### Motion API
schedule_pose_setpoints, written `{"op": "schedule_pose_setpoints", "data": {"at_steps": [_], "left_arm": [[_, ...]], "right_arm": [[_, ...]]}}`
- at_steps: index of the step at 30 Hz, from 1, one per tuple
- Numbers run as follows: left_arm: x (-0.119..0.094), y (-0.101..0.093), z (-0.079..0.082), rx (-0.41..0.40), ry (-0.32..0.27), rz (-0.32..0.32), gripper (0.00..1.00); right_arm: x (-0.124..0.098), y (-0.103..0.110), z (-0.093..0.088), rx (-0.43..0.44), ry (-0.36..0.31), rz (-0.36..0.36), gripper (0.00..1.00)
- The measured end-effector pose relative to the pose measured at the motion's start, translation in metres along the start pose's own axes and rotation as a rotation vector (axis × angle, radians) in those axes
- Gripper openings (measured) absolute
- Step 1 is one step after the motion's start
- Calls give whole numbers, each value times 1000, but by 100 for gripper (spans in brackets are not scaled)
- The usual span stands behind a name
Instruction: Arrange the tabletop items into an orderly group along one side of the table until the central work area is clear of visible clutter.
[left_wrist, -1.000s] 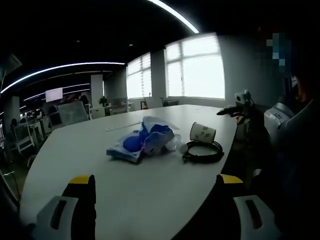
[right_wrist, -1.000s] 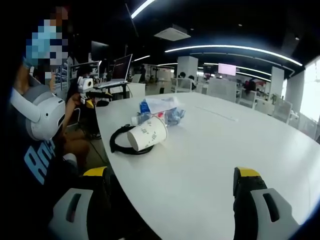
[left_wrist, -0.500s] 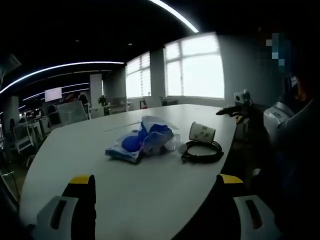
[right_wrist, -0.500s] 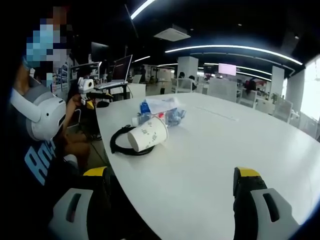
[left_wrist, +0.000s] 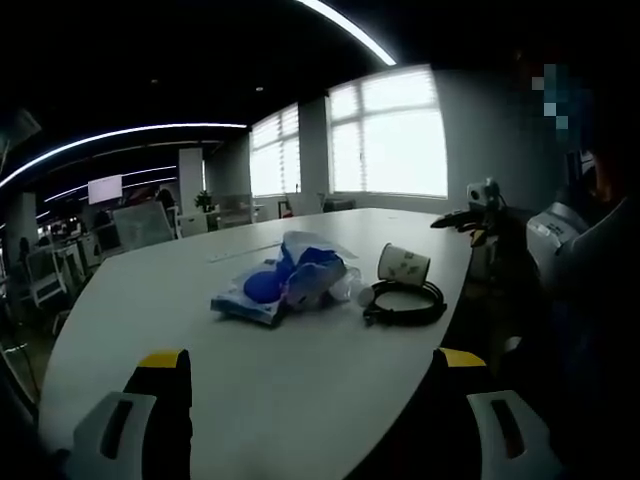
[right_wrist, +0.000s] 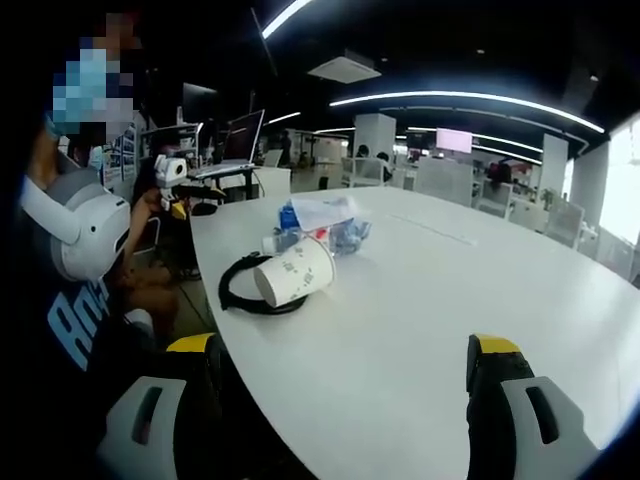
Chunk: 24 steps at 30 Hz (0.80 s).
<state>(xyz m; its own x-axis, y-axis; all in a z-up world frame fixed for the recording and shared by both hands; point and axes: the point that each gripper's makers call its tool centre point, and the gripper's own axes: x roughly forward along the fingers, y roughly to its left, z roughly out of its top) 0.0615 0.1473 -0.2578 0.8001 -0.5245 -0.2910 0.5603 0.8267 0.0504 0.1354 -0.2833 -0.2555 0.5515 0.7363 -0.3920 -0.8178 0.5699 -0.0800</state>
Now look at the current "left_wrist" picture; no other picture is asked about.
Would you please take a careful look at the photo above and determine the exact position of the black cable item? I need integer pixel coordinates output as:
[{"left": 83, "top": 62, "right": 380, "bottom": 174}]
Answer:
[{"left": 362, "top": 279, "right": 448, "bottom": 328}]

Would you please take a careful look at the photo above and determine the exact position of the white office chair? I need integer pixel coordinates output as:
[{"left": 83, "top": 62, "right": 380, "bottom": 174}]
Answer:
[{"left": 24, "top": 244, "right": 76, "bottom": 307}]

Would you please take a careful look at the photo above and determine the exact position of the curved ceiling light strip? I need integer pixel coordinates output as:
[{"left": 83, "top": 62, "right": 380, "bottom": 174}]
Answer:
[
  {"left": 294, "top": 0, "right": 399, "bottom": 67},
  {"left": 0, "top": 121, "right": 249, "bottom": 191}
]

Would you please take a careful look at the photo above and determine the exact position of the white table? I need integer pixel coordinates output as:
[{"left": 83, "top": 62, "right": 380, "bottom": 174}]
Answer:
[{"left": 38, "top": 206, "right": 476, "bottom": 480}]

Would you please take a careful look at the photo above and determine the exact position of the narrow bright window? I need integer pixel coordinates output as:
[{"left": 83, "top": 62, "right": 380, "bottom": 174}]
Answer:
[{"left": 248, "top": 102, "right": 302, "bottom": 198}]

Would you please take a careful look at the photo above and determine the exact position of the large bright window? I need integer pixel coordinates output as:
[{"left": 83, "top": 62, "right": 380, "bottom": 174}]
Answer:
[{"left": 325, "top": 64, "right": 450, "bottom": 200}]

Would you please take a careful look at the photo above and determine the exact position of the blue plastic bag item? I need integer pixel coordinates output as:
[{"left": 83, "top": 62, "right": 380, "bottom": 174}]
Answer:
[{"left": 209, "top": 229, "right": 362, "bottom": 329}]

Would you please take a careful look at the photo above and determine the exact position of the white paper cup item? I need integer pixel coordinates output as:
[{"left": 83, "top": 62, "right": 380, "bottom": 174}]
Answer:
[{"left": 376, "top": 242, "right": 432, "bottom": 287}]

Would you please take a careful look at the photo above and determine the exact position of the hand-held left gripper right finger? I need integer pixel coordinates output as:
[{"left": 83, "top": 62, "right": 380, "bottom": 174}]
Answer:
[{"left": 431, "top": 346, "right": 557, "bottom": 480}]

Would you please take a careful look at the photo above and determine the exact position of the hanging white screen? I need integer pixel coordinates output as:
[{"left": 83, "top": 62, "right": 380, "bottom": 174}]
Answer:
[{"left": 87, "top": 175, "right": 124, "bottom": 206}]

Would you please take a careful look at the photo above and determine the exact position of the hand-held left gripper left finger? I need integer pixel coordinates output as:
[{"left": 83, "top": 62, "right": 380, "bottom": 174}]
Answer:
[{"left": 72, "top": 348, "right": 194, "bottom": 480}]

